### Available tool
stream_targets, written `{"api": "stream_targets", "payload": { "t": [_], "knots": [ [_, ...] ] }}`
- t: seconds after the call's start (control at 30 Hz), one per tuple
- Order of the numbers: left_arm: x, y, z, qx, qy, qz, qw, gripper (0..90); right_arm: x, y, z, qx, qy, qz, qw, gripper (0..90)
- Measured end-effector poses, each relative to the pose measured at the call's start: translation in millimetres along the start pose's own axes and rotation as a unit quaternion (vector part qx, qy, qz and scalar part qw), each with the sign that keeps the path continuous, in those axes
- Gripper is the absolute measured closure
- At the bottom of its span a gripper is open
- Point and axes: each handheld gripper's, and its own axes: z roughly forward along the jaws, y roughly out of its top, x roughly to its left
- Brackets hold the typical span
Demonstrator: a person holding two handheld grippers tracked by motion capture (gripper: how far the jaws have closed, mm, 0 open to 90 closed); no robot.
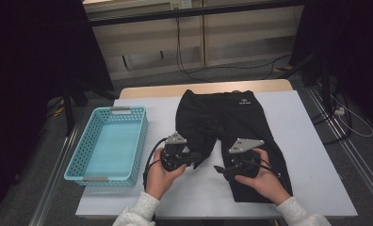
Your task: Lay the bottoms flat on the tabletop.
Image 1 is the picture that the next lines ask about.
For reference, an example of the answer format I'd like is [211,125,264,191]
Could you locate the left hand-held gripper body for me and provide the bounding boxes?
[160,132,192,172]

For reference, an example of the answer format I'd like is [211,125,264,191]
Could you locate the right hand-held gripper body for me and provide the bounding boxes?
[228,137,266,180]

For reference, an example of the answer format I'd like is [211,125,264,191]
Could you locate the black pants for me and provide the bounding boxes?
[174,89,294,204]

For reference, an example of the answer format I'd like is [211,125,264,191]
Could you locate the light blue plastic basket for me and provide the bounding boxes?
[63,105,149,188]

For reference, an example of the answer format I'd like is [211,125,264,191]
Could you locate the person's right hand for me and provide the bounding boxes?
[235,148,292,206]

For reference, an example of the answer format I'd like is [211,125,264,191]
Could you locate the person's left hand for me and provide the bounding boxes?
[146,147,187,201]

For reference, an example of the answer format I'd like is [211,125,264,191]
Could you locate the black stand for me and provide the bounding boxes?
[61,78,120,137]
[277,51,353,145]

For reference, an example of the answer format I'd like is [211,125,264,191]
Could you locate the beige wooden cabinet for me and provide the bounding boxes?
[82,0,305,81]

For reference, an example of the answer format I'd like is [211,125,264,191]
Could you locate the black metal bar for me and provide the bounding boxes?
[89,0,306,27]

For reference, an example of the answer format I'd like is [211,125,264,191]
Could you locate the black curtain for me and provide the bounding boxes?
[289,0,373,133]
[0,0,115,220]

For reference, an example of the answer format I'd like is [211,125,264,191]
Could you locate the left hand-held gripper black cable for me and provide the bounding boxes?
[142,137,170,192]

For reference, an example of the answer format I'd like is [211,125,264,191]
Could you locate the hand-held gripper black cable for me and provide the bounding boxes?
[142,137,170,192]
[242,159,282,179]

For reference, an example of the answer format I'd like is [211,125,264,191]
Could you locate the right hand-held gripper black cable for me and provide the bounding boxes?
[242,159,282,179]

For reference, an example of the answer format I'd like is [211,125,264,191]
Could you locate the black hanging cable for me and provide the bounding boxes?
[174,17,292,84]

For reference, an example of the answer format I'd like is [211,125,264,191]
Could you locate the aluminium floor rail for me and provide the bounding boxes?
[306,84,373,215]
[28,123,82,226]

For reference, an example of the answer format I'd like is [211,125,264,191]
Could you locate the white cable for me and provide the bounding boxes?
[329,93,373,138]

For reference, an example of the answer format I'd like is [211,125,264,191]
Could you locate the white wall socket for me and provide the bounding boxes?
[170,0,193,10]

